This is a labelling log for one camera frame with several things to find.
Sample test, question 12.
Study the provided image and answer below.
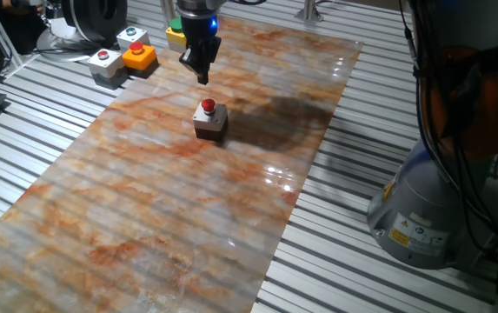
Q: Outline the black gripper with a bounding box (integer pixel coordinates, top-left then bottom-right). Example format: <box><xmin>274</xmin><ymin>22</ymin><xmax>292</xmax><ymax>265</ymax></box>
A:
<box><xmin>178</xmin><ymin>15</ymin><xmax>222</xmax><ymax>85</ymax></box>

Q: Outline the grey box red mushroom button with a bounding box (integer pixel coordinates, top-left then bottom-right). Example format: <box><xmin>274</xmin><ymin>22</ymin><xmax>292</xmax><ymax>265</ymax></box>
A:
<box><xmin>192</xmin><ymin>97</ymin><xmax>229</xmax><ymax>142</ymax></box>

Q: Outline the yellow box green button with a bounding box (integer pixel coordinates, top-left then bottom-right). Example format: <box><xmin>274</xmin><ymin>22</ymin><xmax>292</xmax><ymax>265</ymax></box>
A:
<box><xmin>165</xmin><ymin>16</ymin><xmax>188</xmax><ymax>54</ymax></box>

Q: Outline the orange box red button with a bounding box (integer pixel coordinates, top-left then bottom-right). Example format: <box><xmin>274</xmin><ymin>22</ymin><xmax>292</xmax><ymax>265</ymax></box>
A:
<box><xmin>121</xmin><ymin>41</ymin><xmax>160</xmax><ymax>80</ymax></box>

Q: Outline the grey box green button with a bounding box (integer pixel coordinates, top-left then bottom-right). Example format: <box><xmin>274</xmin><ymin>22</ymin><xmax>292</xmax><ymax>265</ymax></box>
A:
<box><xmin>116</xmin><ymin>25</ymin><xmax>151</xmax><ymax>51</ymax></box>

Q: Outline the grey box small red button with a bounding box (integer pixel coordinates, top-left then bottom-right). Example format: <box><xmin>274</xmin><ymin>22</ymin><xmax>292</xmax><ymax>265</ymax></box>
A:
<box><xmin>86</xmin><ymin>48</ymin><xmax>129</xmax><ymax>90</ymax></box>

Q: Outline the black cylindrical device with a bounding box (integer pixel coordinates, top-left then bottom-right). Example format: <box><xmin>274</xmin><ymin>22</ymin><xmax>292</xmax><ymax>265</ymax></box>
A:
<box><xmin>35</xmin><ymin>0</ymin><xmax>129</xmax><ymax>63</ymax></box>

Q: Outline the orange marble pattern mat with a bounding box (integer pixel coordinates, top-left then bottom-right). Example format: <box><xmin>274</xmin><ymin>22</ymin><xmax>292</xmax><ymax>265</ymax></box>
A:
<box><xmin>0</xmin><ymin>15</ymin><xmax>365</xmax><ymax>313</ymax></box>

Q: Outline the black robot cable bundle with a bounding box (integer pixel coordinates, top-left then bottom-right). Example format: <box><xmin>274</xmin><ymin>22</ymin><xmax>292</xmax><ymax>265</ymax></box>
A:
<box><xmin>398</xmin><ymin>0</ymin><xmax>498</xmax><ymax>256</ymax></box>

